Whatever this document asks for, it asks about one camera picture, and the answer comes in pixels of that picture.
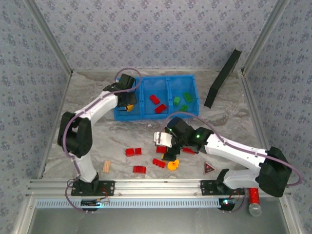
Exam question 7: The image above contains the small black circuit board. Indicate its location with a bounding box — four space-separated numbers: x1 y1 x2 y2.
218 197 236 211
81 198 110 208

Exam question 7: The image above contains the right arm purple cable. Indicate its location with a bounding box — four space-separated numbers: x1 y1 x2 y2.
157 112 304 213

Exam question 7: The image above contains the light blue slotted cable duct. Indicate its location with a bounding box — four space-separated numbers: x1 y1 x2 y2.
36 197 222 209

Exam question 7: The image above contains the aluminium frame rail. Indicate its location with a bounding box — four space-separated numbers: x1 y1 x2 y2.
26 178 293 197

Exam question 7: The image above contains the yellow rounded lego piece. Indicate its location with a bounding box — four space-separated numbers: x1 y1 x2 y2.
167 159 180 171

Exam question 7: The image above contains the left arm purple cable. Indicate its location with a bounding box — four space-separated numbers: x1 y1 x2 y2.
62 68 142 213

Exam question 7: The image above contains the black red triangle sign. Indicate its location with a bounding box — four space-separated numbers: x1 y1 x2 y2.
203 161 217 176

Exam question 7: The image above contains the red glitter tube clear cap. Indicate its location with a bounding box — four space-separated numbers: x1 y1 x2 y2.
247 187 263 216

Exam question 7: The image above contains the aluminium side rail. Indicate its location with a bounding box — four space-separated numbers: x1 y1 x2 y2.
38 70 74 180
240 69 280 177

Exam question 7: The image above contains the aluminium corner post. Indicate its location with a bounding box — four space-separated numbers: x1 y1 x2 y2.
24 0 74 75
240 0 291 75

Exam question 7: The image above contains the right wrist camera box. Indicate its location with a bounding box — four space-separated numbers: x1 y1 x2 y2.
153 131 174 148

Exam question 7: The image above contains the black foam panel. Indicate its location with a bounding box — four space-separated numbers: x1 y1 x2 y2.
203 48 242 110

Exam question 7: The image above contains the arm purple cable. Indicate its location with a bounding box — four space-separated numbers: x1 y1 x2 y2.
62 68 142 213
157 112 304 213

